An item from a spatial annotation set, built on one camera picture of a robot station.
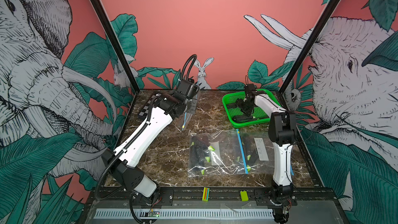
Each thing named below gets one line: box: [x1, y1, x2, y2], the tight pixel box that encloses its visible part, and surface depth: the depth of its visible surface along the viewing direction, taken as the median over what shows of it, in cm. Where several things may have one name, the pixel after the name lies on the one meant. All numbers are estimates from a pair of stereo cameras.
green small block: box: [239, 190, 249, 202], surface depth 76 cm
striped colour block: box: [202, 187, 210, 202], surface depth 75 cm
